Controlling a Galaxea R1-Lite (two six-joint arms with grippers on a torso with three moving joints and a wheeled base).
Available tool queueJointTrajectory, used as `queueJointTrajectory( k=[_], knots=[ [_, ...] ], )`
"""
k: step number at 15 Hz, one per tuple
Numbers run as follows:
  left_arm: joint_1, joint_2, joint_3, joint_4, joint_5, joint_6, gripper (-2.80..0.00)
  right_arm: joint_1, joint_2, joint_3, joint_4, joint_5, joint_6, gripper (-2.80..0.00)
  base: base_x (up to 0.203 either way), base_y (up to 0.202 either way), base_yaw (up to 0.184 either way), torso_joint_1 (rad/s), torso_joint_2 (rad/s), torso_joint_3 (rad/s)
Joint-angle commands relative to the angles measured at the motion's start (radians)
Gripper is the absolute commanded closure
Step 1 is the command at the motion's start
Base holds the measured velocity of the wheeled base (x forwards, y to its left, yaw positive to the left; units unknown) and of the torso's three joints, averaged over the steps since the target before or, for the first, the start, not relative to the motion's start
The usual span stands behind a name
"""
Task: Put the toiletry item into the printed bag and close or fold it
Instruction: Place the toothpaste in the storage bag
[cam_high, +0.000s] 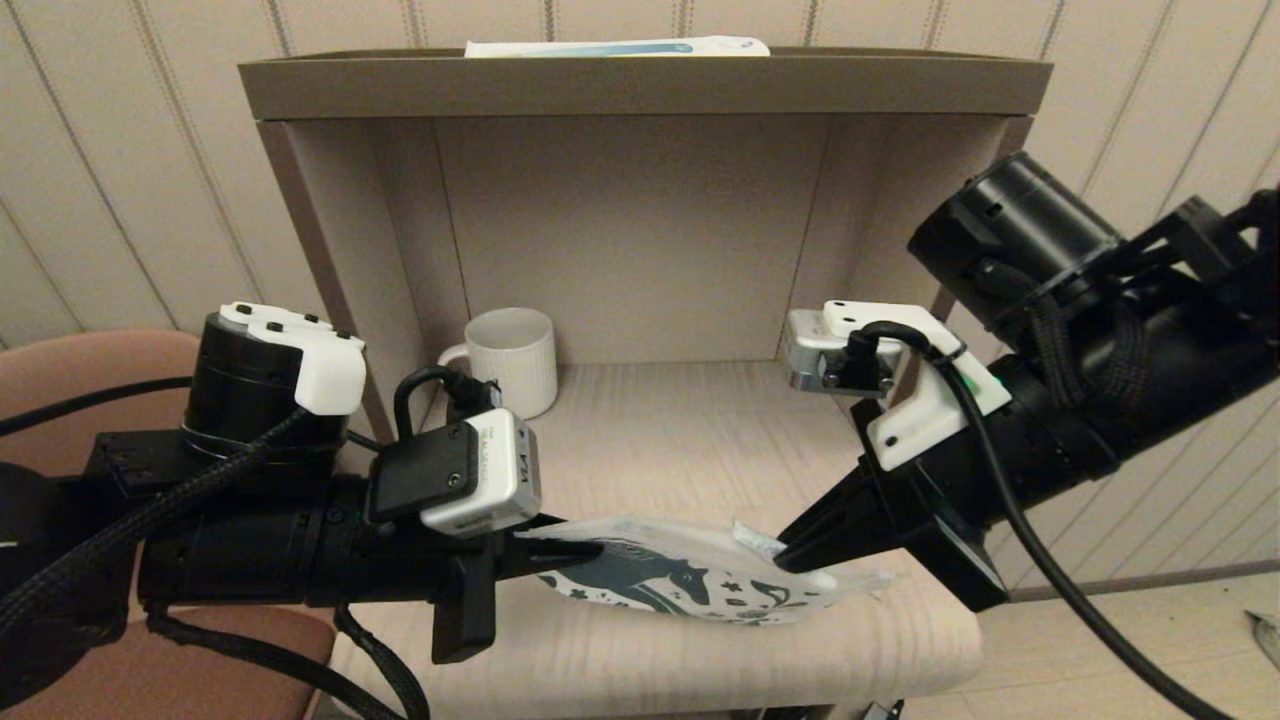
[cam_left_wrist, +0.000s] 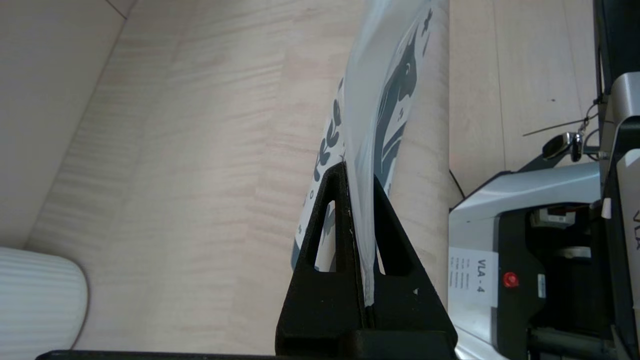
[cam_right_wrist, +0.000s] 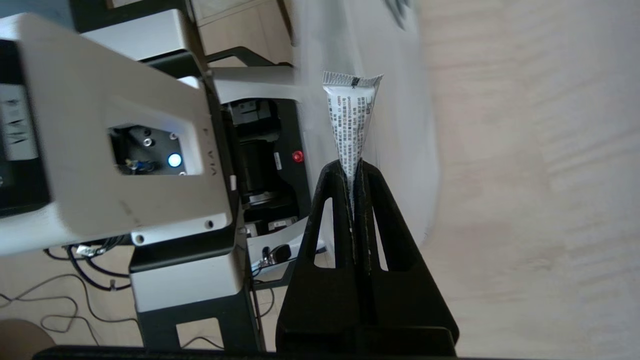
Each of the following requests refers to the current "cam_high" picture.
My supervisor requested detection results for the white horse-print zipper pouch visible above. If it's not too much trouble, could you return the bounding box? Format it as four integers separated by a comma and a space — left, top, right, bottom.
515, 515, 901, 626

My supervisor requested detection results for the white ribbed ceramic mug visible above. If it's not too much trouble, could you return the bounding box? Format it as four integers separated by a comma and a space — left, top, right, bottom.
438, 307, 558, 421

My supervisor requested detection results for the grey object on floor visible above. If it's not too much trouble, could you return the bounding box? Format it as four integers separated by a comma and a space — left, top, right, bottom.
1245, 612, 1280, 673

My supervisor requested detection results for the brown upholstered chair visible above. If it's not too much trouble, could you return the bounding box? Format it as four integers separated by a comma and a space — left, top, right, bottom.
0, 330, 341, 720

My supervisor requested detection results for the brown beige shelf unit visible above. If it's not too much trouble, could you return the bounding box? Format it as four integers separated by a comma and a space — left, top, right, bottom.
238, 48, 1053, 471

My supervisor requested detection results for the white blue toothpaste box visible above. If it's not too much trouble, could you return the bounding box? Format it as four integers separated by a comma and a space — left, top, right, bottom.
465, 35, 773, 58

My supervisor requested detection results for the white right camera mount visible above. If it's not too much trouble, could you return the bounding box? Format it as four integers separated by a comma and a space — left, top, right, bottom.
820, 300, 1013, 471

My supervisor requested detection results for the black braided cable loop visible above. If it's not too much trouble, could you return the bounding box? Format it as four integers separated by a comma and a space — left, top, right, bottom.
150, 600, 431, 720

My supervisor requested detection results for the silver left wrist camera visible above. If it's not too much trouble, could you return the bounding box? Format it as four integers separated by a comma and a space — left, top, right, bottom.
420, 408, 543, 539

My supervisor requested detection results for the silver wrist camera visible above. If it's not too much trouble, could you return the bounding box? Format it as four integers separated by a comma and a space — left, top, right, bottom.
420, 408, 543, 539
785, 308, 896, 396

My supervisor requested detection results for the black left camera bracket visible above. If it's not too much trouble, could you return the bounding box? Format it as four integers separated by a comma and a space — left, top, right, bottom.
365, 420, 481, 526

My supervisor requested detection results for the black right camera cable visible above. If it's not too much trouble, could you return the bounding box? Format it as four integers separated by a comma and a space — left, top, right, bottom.
848, 320, 1236, 720

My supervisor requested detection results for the black camera cable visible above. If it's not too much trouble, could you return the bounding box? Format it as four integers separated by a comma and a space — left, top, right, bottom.
848, 320, 1236, 720
393, 365, 501, 441

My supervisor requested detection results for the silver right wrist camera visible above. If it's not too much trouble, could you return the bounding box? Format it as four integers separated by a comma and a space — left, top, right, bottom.
785, 308, 896, 396

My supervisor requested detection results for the black left camera cable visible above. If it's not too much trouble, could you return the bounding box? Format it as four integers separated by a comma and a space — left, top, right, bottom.
393, 365, 501, 441

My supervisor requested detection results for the black braided sleeve cable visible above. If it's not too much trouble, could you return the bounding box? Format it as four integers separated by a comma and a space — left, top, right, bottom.
0, 405, 311, 641

